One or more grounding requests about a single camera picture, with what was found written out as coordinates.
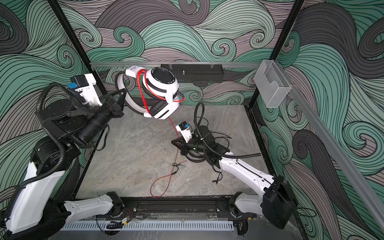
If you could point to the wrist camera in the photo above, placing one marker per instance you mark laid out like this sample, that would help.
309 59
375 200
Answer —
83 86
186 131

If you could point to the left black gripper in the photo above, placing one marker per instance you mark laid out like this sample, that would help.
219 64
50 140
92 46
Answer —
113 108

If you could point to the black blue headphones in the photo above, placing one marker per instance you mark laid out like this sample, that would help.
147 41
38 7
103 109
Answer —
194 157

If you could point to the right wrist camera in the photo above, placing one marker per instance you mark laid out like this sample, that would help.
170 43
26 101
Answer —
186 131

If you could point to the white slotted cable duct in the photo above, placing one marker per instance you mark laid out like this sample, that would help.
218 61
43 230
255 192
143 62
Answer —
153 226

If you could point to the white headphones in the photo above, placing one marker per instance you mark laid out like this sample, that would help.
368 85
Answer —
159 89

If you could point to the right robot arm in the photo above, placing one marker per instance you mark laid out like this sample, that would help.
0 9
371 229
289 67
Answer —
274 197

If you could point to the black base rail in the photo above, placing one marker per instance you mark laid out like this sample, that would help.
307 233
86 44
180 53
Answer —
180 207

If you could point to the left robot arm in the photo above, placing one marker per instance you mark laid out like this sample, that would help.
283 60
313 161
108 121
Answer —
70 126

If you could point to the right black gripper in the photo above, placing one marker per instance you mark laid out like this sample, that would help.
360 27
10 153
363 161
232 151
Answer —
183 146

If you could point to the clear plastic wall bin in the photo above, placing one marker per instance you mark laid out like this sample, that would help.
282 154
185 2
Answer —
272 83

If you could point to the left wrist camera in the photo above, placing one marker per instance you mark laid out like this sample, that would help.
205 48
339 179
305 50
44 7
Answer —
83 86

